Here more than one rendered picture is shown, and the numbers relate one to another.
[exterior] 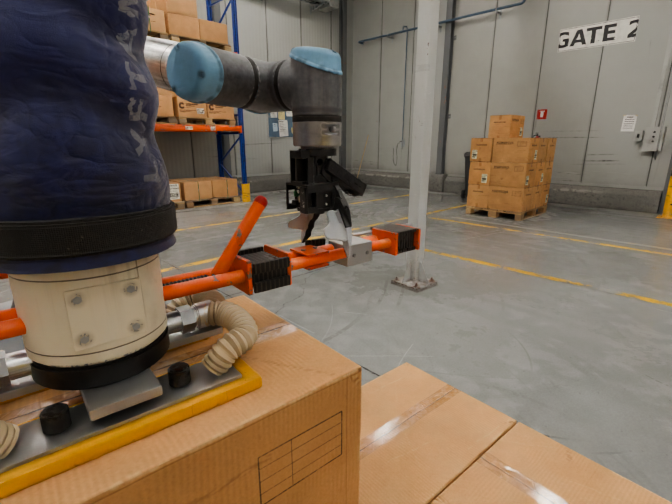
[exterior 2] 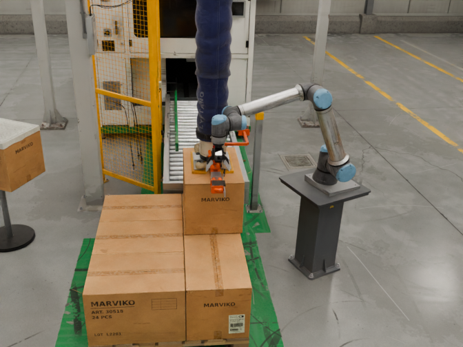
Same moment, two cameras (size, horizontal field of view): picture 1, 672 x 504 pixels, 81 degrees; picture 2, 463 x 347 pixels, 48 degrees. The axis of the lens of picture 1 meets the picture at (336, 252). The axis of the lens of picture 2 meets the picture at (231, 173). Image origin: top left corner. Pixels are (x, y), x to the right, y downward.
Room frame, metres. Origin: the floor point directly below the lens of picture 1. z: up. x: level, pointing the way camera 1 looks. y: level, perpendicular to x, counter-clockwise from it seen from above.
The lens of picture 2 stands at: (2.47, -2.40, 2.54)
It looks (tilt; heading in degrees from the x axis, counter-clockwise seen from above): 27 degrees down; 123
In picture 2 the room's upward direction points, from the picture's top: 2 degrees clockwise
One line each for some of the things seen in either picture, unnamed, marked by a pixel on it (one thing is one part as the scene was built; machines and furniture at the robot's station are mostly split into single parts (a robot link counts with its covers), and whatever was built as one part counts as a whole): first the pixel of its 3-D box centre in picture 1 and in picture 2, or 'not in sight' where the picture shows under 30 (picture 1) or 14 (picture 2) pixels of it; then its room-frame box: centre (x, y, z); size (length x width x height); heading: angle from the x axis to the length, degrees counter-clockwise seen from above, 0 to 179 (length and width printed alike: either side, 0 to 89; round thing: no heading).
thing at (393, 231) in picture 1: (396, 238); (216, 186); (0.88, -0.14, 1.07); 0.08 x 0.07 x 0.05; 130
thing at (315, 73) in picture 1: (315, 86); (219, 125); (0.77, 0.04, 1.38); 0.10 x 0.09 x 0.12; 54
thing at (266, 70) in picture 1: (266, 87); (235, 122); (0.83, 0.13, 1.39); 0.12 x 0.12 x 0.09; 54
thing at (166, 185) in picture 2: not in sight; (206, 184); (0.27, 0.59, 0.58); 0.70 x 0.03 x 0.06; 40
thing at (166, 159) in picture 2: not in sight; (167, 138); (-0.73, 1.28, 0.50); 2.31 x 0.05 x 0.19; 130
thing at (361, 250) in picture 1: (350, 250); (215, 177); (0.80, -0.03, 1.07); 0.07 x 0.07 x 0.04; 40
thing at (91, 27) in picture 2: not in sight; (91, 34); (-0.91, 0.57, 1.62); 0.20 x 0.05 x 0.30; 130
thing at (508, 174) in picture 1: (511, 165); not in sight; (7.31, -3.17, 0.87); 1.21 x 1.02 x 1.74; 134
